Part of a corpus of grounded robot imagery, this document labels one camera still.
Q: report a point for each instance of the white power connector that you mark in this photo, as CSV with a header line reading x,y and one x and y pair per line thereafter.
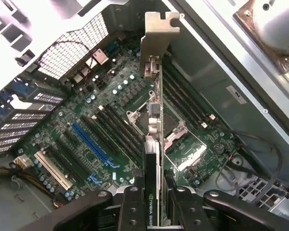
x,y
24,161

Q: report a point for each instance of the CPU socket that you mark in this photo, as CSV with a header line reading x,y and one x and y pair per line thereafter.
x,y
137,120

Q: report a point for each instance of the perforated slot cover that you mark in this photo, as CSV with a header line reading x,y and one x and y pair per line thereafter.
x,y
9,135
30,116
49,98
19,126

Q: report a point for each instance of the open PC case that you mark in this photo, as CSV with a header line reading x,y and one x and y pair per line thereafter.
x,y
207,79

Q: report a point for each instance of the white expansion slot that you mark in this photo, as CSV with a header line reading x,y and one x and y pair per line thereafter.
x,y
53,169

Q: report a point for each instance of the green motherboard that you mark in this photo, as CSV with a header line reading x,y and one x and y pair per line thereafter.
x,y
69,125

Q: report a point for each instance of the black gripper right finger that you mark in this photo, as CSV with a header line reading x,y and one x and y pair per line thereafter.
x,y
183,211

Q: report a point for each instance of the black RAM slot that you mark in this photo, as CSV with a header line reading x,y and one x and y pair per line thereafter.
x,y
192,93
115,132
127,130
183,96

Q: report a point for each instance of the black expansion slot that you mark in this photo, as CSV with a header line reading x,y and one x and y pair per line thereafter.
x,y
98,134
67,163

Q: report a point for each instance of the silver rear port block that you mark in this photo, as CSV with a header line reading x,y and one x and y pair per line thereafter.
x,y
100,57

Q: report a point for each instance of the round coin battery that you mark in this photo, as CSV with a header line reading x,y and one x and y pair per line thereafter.
x,y
218,148

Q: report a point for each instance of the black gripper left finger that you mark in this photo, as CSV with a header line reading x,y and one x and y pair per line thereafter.
x,y
132,211

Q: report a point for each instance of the blue expansion slot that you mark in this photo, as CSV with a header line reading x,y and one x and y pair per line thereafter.
x,y
91,142

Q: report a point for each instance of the metal socket cover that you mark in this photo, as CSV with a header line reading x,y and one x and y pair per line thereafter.
x,y
171,142

